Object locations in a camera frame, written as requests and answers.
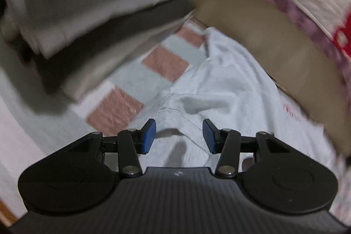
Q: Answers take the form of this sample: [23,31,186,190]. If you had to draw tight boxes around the checked rug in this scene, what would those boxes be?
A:
[0,16,351,225]

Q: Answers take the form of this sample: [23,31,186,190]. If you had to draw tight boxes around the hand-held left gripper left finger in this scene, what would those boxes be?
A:
[55,118,157,179]

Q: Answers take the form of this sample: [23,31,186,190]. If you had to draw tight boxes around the light blue garment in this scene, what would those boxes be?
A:
[134,27,346,169]

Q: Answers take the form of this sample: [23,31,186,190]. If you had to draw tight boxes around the beige bed base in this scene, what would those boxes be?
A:
[186,0,351,158]

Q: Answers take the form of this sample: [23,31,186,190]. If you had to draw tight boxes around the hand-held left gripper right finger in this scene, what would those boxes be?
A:
[202,118,296,179]

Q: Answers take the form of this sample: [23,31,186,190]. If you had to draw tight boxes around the stack of folded clothes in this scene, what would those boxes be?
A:
[0,0,210,104]

